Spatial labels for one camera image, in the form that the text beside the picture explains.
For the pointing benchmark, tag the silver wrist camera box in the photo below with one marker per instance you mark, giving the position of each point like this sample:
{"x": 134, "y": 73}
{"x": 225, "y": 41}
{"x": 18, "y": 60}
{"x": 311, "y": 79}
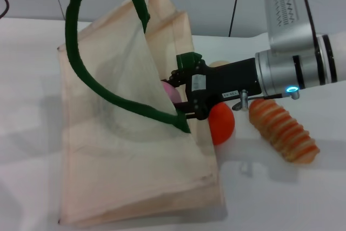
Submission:
{"x": 289, "y": 25}

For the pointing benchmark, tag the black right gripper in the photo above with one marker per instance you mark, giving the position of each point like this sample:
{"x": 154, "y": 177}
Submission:
{"x": 224, "y": 79}

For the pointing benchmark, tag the orange striped bread loaf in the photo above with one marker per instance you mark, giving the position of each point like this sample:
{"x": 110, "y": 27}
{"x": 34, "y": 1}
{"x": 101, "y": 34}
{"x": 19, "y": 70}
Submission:
{"x": 283, "y": 133}

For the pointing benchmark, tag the pink peach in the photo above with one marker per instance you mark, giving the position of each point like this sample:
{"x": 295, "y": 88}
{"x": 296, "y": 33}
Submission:
{"x": 173, "y": 93}

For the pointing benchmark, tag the round cream bun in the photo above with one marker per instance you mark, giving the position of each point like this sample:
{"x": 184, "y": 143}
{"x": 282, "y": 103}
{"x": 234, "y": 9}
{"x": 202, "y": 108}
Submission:
{"x": 219, "y": 63}

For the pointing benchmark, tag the orange pear-shaped fruit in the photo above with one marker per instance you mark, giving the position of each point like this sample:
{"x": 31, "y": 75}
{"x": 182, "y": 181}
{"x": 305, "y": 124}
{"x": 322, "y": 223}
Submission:
{"x": 221, "y": 125}

